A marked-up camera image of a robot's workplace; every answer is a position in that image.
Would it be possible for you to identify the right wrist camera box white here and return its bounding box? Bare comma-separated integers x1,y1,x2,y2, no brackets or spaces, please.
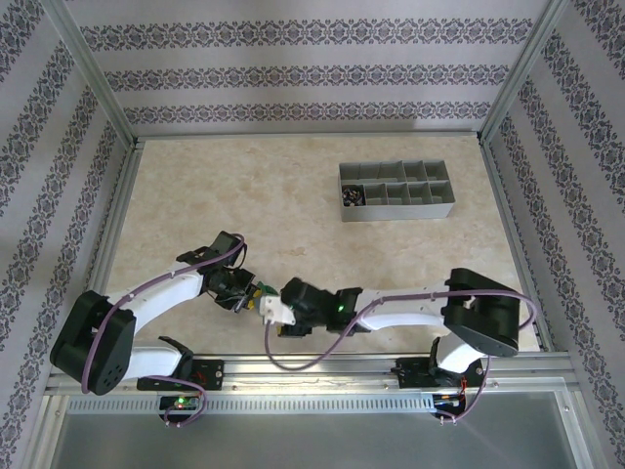
258,294,297,327

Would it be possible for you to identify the aluminium mounting rail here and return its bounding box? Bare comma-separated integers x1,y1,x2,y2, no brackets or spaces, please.
46,354,580,392

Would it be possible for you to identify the brushed metal panel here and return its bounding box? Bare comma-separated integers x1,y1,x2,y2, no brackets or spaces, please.
41,390,592,469

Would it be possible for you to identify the aluminium frame post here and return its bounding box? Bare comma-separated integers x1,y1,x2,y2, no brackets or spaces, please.
478,0,580,146
43,0,143,150

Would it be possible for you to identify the aluminium frame cross rail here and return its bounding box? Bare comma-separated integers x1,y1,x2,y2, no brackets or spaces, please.
134,130,482,144

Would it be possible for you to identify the aluminium frame side rail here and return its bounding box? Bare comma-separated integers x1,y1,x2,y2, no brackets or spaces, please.
480,139,558,354
72,139,146,358

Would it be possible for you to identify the slotted grey cable duct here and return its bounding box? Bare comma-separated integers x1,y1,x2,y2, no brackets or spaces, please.
65,394,436,415

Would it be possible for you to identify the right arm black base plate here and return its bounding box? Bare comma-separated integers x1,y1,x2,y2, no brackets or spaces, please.
397,356,485,390

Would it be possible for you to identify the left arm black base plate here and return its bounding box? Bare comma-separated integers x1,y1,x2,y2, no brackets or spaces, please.
137,359,226,392

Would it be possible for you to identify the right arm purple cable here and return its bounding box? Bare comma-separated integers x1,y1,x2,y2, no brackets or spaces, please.
263,288,538,427

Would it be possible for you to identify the grey divided organizer tray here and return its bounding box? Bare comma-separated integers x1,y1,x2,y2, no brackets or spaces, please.
338,159,456,224

